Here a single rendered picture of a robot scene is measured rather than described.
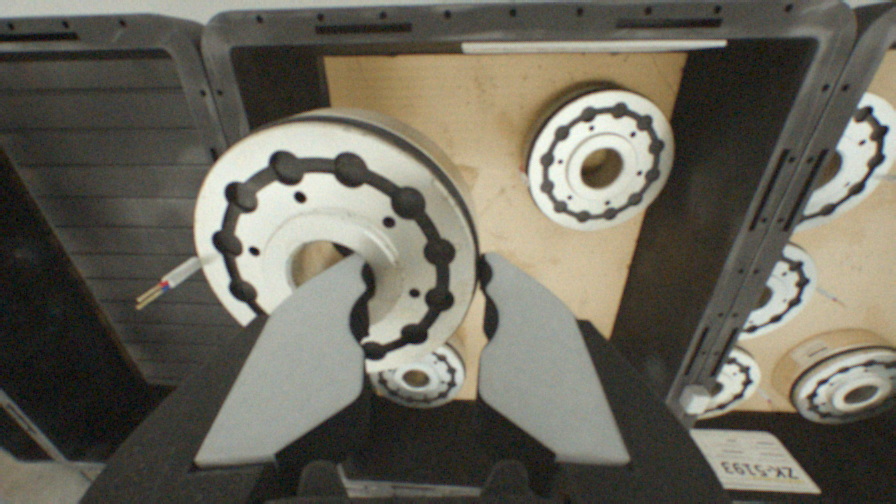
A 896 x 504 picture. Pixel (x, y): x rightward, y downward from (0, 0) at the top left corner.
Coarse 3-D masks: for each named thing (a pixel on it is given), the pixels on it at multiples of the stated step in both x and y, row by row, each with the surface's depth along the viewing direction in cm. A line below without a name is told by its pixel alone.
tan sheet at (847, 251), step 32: (832, 224) 29; (864, 224) 28; (832, 256) 30; (864, 256) 30; (832, 288) 31; (864, 288) 31; (800, 320) 33; (832, 320) 33; (864, 320) 33; (768, 352) 35; (768, 384) 38
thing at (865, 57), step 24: (864, 24) 15; (888, 24) 14; (864, 48) 15; (888, 48) 15; (840, 72) 15; (864, 72) 15; (840, 96) 16; (840, 120) 16; (816, 144) 17; (816, 168) 17; (792, 192) 18; (792, 216) 19; (768, 240) 19; (768, 264) 20; (744, 288) 21; (744, 312) 21; (720, 336) 23; (720, 360) 24; (696, 384) 25
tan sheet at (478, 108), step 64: (384, 64) 25; (448, 64) 25; (512, 64) 24; (576, 64) 24; (640, 64) 24; (448, 128) 27; (512, 128) 27; (512, 192) 29; (512, 256) 32; (576, 256) 31
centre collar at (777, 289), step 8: (776, 280) 27; (768, 288) 28; (776, 288) 28; (784, 288) 28; (768, 296) 29; (776, 296) 28; (784, 296) 28; (760, 304) 29; (768, 304) 29; (776, 304) 28; (752, 312) 29; (760, 312) 29; (768, 312) 29; (752, 320) 29
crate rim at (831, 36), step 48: (624, 0) 14; (672, 0) 14; (720, 0) 14; (768, 0) 14; (816, 0) 14; (240, 48) 17; (816, 48) 15; (240, 96) 17; (816, 96) 16; (768, 144) 17; (768, 192) 18; (720, 288) 21; (672, 384) 25; (384, 480) 34; (432, 480) 34
